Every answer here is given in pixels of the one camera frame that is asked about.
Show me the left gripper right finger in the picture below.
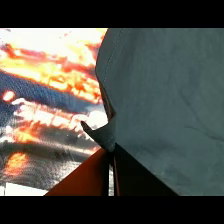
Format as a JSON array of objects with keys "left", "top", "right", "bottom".
[{"left": 114, "top": 142, "right": 178, "bottom": 197}]

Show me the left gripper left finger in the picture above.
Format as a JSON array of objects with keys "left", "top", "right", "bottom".
[{"left": 45, "top": 147, "right": 111, "bottom": 197}]

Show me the dark blue garment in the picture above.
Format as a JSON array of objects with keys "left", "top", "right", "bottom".
[{"left": 80, "top": 27, "right": 224, "bottom": 197}]

